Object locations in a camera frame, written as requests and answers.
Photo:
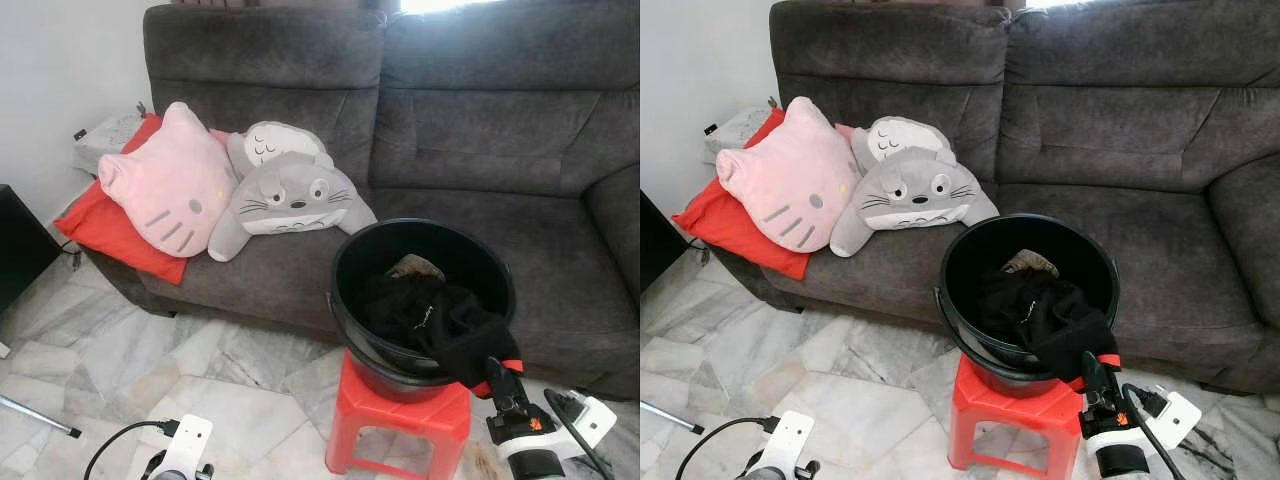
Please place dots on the sleeping Totoro plush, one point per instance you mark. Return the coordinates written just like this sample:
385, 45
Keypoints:
895, 140
270, 145

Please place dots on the silver pole black tip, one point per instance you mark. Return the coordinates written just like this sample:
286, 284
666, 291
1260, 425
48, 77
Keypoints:
40, 415
670, 417

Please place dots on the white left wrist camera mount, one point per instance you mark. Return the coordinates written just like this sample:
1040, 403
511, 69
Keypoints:
190, 445
790, 440

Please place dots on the pink cat face pillow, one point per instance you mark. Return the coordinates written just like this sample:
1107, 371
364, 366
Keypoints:
170, 185
790, 180

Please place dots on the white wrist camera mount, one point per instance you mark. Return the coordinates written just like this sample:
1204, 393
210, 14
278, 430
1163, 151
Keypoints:
590, 420
790, 440
1175, 418
190, 445

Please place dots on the red plastic stool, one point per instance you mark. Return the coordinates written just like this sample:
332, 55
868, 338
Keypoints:
1010, 420
400, 425

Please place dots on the black plastic bucket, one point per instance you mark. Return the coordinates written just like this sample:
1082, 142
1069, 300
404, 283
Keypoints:
430, 240
1040, 235

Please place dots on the brown patterned cloth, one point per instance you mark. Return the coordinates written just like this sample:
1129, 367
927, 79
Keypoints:
415, 268
1030, 263

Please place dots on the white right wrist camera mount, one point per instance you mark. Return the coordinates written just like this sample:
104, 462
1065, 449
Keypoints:
1175, 418
590, 420

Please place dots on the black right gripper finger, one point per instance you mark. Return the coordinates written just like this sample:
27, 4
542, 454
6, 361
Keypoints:
508, 385
1100, 380

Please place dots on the red cushion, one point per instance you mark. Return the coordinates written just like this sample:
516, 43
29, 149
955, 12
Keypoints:
105, 235
725, 230

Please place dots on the grey Totoro plush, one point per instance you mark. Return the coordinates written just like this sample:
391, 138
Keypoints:
910, 185
290, 190

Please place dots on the black garment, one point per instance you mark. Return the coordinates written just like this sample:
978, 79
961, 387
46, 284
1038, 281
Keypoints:
1060, 325
460, 330

